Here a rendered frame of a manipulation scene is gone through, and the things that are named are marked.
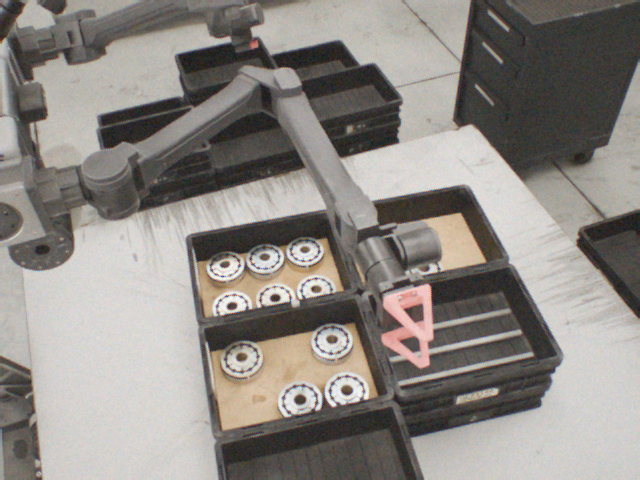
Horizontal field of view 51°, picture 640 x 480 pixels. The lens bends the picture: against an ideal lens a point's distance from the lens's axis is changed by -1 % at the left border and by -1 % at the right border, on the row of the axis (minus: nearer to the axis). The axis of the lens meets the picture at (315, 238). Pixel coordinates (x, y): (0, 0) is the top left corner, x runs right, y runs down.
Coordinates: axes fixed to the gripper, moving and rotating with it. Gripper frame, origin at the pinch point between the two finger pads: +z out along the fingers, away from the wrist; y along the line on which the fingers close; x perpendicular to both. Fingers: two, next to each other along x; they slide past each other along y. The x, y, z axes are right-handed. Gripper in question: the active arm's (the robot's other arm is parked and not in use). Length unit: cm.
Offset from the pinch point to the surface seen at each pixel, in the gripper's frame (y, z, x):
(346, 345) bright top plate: 59, -41, -4
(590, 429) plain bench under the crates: 76, -8, -55
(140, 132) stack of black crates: 90, -186, 31
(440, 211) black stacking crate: 60, -76, -45
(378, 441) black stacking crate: 63, -17, -2
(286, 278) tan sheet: 62, -69, 3
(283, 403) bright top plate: 59, -32, 15
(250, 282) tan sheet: 62, -71, 13
